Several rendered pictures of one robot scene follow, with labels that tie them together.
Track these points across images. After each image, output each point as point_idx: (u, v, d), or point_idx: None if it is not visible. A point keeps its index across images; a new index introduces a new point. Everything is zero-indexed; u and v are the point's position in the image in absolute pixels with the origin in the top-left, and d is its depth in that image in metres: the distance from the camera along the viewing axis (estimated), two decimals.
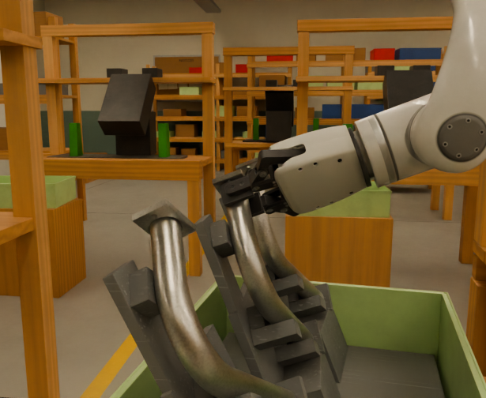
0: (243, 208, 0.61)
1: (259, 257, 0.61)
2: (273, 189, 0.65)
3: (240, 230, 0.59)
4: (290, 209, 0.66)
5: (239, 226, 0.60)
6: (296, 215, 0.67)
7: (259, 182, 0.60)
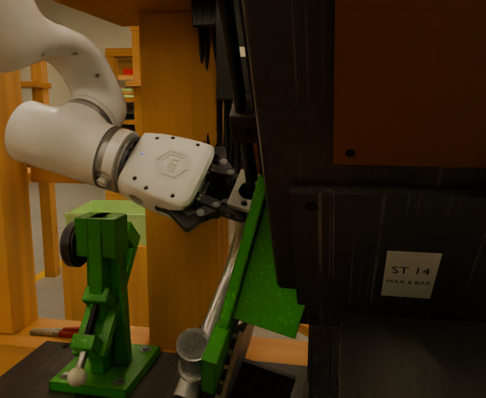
0: None
1: (234, 239, 0.70)
2: (209, 197, 0.62)
3: None
4: (193, 220, 0.63)
5: None
6: (185, 230, 0.62)
7: (226, 177, 0.67)
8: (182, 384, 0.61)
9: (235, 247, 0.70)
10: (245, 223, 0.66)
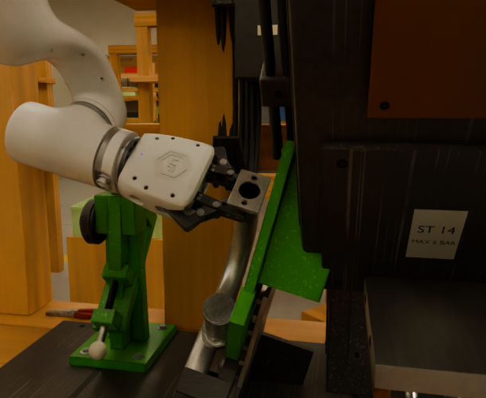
0: None
1: (234, 240, 0.69)
2: (209, 197, 0.62)
3: None
4: (193, 219, 0.63)
5: None
6: (185, 230, 0.62)
7: (226, 177, 0.67)
8: None
9: (235, 248, 0.69)
10: (245, 223, 0.66)
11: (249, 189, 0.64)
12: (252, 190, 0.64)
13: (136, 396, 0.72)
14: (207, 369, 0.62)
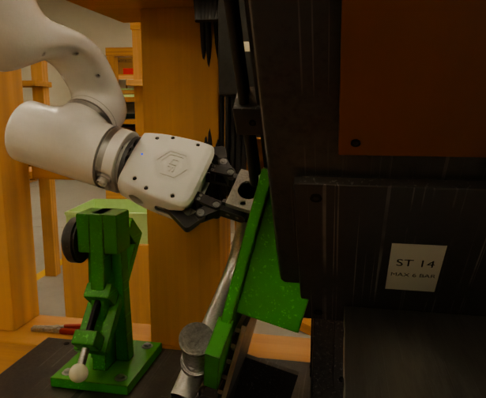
0: None
1: (235, 239, 0.70)
2: (209, 197, 0.62)
3: None
4: (193, 220, 0.63)
5: None
6: (185, 230, 0.62)
7: (226, 177, 0.67)
8: (179, 383, 0.61)
9: (235, 247, 0.70)
10: (245, 223, 0.66)
11: (248, 189, 0.64)
12: (251, 190, 0.64)
13: None
14: None
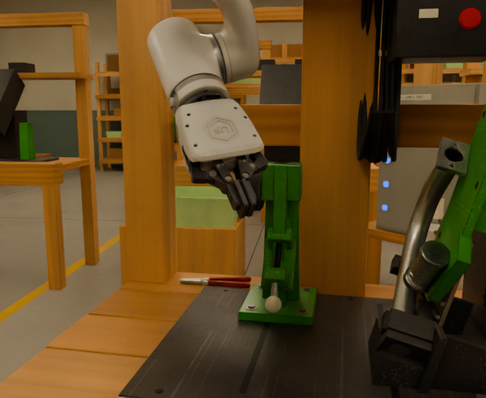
0: (435, 167, 0.74)
1: (420, 203, 0.77)
2: (227, 170, 0.65)
3: None
4: (204, 178, 0.65)
5: None
6: (191, 180, 0.65)
7: None
8: None
9: (421, 211, 0.77)
10: (439, 187, 0.73)
11: (447, 155, 0.72)
12: (450, 156, 0.72)
13: (317, 343, 0.80)
14: (412, 314, 0.70)
